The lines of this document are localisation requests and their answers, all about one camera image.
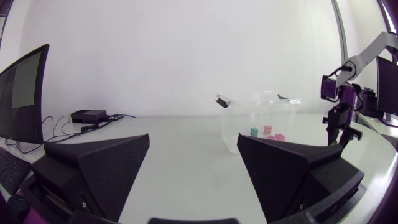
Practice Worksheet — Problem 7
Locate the thick black cable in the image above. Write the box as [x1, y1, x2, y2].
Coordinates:
[46, 114, 125, 143]

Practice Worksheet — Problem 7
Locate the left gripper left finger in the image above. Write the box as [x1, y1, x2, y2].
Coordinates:
[30, 134, 150, 223]

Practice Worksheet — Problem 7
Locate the black power brick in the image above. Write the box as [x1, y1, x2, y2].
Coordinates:
[70, 109, 108, 124]

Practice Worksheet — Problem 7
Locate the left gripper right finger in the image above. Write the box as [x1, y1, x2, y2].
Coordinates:
[236, 133, 365, 223]

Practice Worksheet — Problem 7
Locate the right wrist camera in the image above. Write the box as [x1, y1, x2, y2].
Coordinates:
[320, 75, 339, 101]

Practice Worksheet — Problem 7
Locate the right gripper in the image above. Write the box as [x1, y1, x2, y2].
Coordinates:
[322, 103, 364, 149]

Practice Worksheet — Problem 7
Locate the dark screen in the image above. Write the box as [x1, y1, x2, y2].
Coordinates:
[376, 55, 398, 128]
[0, 43, 50, 145]

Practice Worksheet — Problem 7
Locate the black keyboard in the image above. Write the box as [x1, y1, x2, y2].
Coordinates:
[0, 147, 32, 195]

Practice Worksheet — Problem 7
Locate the clear plastic container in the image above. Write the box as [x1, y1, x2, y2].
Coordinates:
[215, 90, 302, 155]

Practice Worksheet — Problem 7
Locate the thin black cable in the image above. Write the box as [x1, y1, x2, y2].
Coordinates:
[4, 115, 82, 154]

